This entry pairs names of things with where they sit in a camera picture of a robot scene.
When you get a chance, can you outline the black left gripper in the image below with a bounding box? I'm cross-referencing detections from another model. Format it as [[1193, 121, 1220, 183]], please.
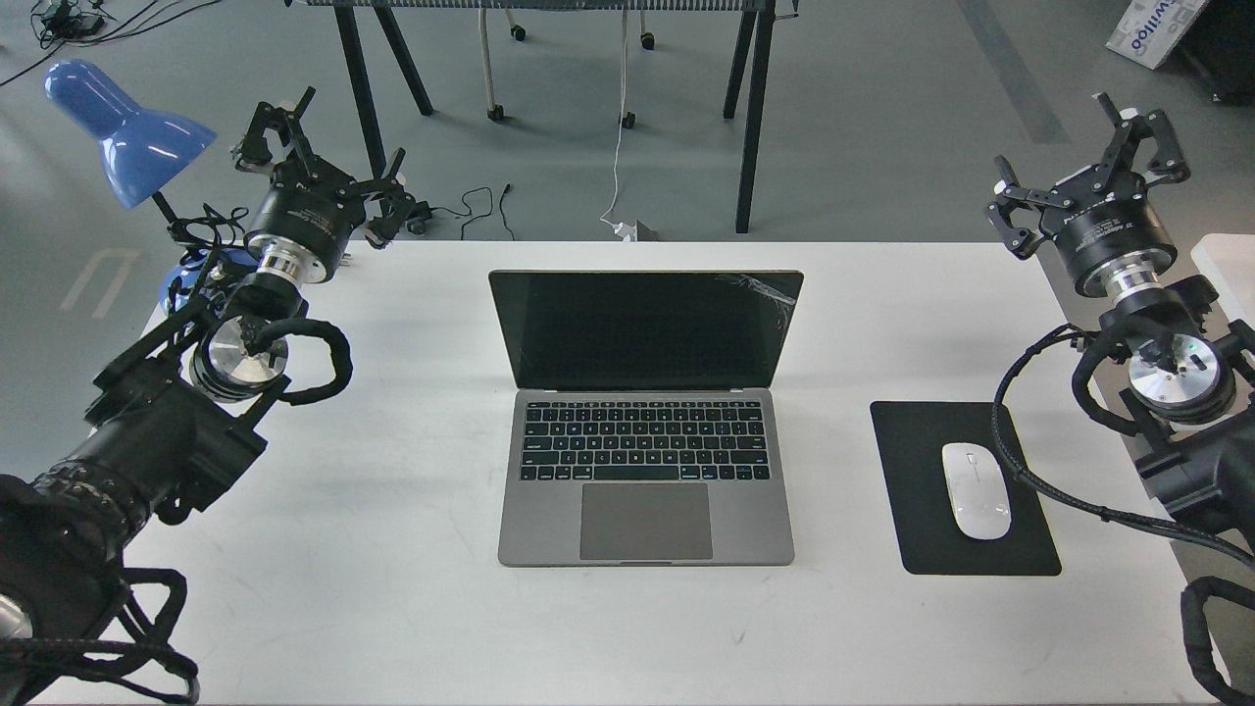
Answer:
[[231, 87, 433, 285]]

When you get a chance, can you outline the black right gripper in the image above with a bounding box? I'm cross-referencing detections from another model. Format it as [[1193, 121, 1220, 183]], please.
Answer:
[[986, 92, 1194, 298]]

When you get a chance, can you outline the grey open laptop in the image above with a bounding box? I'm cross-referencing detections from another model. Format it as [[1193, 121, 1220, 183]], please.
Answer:
[[488, 270, 804, 567]]

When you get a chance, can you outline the black cable on floor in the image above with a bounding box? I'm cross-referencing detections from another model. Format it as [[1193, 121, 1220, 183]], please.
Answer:
[[427, 182, 517, 242]]

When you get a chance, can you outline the black mouse pad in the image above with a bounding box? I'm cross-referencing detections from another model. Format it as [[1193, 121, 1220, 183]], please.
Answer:
[[870, 401, 1062, 577]]

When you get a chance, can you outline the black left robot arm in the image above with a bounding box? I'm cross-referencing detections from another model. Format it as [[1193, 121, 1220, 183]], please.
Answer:
[[3, 90, 418, 705]]

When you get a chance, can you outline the cardboard box with print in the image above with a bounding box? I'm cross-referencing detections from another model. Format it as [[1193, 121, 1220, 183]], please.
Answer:
[[1104, 1, 1209, 69]]

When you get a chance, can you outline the black cable bundle floor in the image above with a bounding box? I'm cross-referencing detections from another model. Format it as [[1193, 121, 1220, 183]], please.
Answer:
[[3, 1, 221, 87]]

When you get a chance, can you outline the white charging cable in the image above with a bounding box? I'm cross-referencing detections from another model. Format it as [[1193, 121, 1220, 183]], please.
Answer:
[[597, 8, 640, 242]]

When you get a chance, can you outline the blue desk lamp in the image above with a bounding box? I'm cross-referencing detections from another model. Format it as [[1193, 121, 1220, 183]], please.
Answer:
[[43, 60, 256, 313]]

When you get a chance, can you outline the black metal table frame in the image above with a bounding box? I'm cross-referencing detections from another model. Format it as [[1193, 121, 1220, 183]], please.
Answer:
[[284, 0, 799, 236]]

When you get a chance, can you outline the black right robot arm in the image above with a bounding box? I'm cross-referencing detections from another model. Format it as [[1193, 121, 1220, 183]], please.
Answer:
[[985, 93, 1254, 567]]

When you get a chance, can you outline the white computer mouse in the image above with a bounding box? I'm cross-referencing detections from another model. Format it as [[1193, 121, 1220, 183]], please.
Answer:
[[941, 441, 1012, 540]]

